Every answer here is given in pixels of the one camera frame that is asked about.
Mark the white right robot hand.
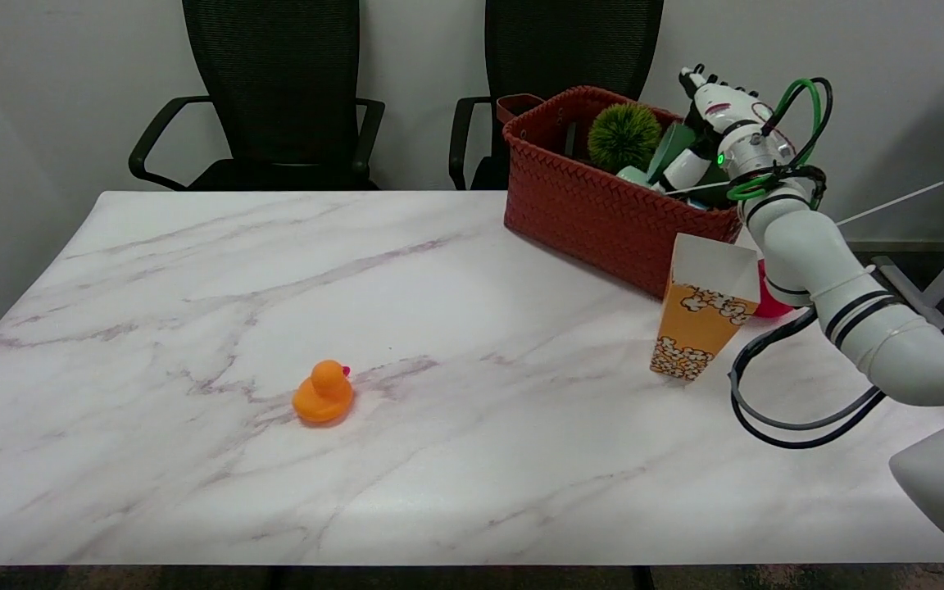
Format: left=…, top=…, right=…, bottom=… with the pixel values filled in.
left=662, top=65, right=797, bottom=194

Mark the green mug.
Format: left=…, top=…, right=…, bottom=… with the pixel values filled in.
left=646, top=121, right=731, bottom=188

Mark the red woven basket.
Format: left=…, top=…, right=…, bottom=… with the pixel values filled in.
left=496, top=85, right=768, bottom=300

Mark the green spiky ball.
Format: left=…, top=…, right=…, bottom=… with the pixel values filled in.
left=588, top=103, right=665, bottom=175

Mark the mint green box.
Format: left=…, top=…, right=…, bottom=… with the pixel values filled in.
left=615, top=167, right=666, bottom=194

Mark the black mesh office chair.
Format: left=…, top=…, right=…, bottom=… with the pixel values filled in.
left=449, top=0, right=665, bottom=191
left=129, top=0, right=386, bottom=192

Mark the pink toy fruit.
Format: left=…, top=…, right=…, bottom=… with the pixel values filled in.
left=754, top=261, right=796, bottom=319

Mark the orange popcorn box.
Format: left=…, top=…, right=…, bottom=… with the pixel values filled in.
left=650, top=233, right=762, bottom=383

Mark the orange rubber duck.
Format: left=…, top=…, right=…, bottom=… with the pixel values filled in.
left=292, top=360, right=355, bottom=425

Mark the green robot cable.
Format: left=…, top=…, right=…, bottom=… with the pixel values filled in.
left=726, top=78, right=834, bottom=202

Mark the white desk frame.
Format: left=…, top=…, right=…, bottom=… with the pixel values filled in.
left=873, top=79, right=944, bottom=368

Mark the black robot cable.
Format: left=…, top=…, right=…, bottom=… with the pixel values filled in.
left=728, top=295, right=944, bottom=450

